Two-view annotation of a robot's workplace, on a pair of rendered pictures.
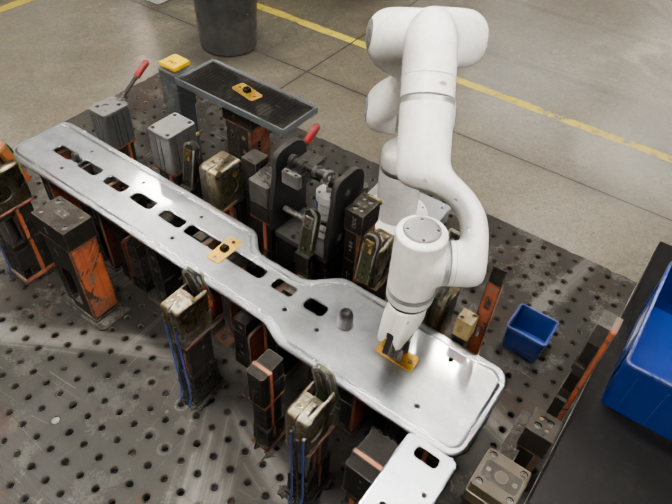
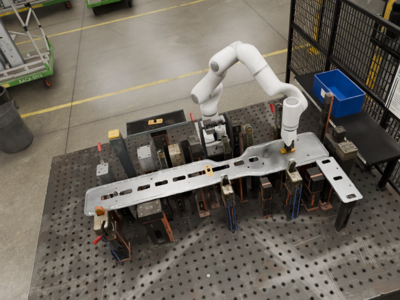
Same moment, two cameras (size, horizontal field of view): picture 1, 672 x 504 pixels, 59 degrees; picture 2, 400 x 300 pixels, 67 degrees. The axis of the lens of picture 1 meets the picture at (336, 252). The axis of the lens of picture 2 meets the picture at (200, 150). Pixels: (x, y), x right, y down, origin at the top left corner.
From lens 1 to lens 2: 101 cm
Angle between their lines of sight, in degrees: 26
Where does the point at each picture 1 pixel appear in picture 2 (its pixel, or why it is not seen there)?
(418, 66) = (256, 61)
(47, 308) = (150, 257)
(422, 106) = (266, 71)
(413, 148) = (272, 83)
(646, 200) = (229, 83)
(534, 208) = not seen: hidden behind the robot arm
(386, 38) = (224, 63)
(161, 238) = (186, 185)
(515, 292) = (262, 124)
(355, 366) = (284, 161)
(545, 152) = (186, 91)
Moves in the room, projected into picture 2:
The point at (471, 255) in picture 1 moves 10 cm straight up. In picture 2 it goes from (303, 99) to (305, 82)
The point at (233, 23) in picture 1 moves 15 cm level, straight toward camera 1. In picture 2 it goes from (19, 131) to (26, 134)
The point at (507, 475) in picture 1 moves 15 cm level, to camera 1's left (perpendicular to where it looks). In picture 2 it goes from (347, 145) to (334, 162)
